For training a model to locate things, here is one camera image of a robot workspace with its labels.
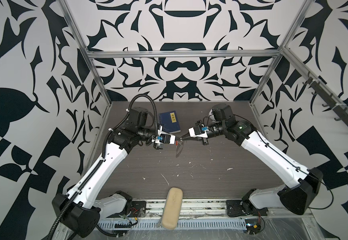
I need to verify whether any wall hook rail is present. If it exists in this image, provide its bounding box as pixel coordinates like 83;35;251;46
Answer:
302;71;348;145

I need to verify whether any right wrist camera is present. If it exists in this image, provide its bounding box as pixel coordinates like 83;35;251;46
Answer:
188;121;209;138

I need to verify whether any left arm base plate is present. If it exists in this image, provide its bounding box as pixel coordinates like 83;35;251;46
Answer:
126;201;147;218

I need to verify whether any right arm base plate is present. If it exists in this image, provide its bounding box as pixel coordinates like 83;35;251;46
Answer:
226;200;268;218

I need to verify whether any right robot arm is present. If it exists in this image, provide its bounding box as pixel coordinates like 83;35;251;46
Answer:
179;104;323;215

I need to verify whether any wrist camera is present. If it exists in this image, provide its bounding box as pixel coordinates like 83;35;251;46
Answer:
154;124;176;145
188;121;209;138

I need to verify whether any blue book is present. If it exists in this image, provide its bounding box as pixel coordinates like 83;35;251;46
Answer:
159;111;181;134

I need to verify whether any black corrugated cable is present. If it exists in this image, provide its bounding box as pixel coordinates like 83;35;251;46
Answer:
127;93;160;136

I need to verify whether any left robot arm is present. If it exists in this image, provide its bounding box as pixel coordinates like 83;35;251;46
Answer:
46;107;176;240

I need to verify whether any beige wrist rest pad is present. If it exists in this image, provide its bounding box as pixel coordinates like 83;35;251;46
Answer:
161;188;183;230

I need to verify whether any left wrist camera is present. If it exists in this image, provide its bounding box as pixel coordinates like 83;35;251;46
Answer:
154;124;176;145

